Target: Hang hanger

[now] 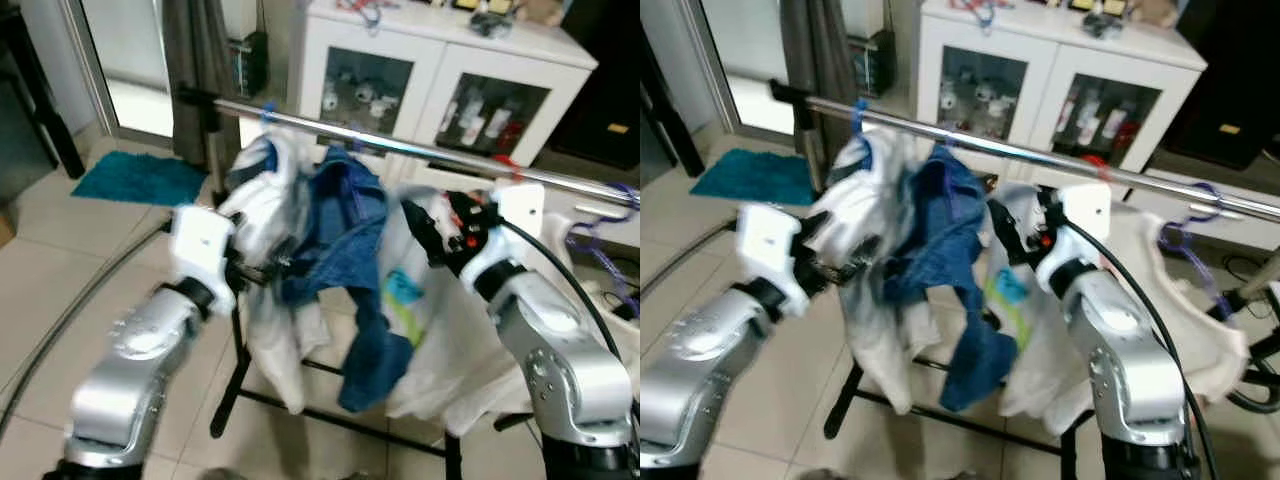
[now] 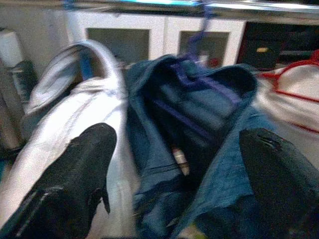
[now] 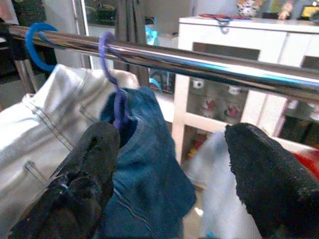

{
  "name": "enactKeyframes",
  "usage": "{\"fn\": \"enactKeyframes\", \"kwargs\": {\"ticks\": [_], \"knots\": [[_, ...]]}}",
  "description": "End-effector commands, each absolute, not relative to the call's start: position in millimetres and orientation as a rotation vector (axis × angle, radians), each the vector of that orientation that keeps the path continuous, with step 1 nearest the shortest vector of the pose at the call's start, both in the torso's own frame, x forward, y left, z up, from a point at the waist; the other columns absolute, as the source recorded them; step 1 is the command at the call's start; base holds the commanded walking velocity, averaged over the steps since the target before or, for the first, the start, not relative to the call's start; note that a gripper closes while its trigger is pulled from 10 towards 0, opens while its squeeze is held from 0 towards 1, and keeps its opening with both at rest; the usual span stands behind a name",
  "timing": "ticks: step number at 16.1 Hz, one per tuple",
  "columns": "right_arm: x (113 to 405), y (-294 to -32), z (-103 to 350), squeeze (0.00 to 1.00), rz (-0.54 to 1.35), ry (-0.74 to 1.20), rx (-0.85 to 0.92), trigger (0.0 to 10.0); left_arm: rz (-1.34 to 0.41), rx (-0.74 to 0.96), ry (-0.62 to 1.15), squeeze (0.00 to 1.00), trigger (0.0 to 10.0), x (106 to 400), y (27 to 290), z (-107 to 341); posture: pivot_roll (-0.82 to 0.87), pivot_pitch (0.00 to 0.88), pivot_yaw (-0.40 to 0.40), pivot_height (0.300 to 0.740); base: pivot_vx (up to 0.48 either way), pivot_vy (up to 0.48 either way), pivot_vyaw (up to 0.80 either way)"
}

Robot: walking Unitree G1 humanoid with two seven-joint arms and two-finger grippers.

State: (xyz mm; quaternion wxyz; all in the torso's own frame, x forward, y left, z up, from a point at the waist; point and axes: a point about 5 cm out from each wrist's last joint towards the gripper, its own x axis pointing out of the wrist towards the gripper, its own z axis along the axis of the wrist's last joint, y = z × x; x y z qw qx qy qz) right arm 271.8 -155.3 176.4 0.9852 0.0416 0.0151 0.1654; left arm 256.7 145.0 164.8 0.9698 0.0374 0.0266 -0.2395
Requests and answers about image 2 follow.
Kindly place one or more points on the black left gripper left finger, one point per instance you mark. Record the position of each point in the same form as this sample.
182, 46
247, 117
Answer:
64, 179

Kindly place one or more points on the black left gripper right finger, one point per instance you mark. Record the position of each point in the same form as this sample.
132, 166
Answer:
279, 179

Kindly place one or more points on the blue plastic hanger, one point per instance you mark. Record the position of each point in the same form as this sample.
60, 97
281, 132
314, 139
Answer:
86, 66

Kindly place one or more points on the purple plastic hanger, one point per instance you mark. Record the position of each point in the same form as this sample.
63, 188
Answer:
203, 25

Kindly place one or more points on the white hanging jacket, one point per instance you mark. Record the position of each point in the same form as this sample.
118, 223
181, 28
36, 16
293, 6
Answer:
74, 112

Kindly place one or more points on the blue hanging garment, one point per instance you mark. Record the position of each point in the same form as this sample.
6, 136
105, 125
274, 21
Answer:
154, 149

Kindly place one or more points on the white garment with red trim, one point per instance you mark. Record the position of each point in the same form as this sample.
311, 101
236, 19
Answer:
299, 82

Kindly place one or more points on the small yellow item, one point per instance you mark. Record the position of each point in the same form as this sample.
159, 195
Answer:
261, 49

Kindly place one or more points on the dark open shelf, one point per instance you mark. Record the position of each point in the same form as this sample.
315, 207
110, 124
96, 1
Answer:
261, 37

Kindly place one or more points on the white cabinet with glass doors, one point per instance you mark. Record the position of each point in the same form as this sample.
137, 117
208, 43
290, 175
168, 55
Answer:
159, 32

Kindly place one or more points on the silver clothes rail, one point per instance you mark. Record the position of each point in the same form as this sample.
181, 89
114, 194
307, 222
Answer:
249, 8

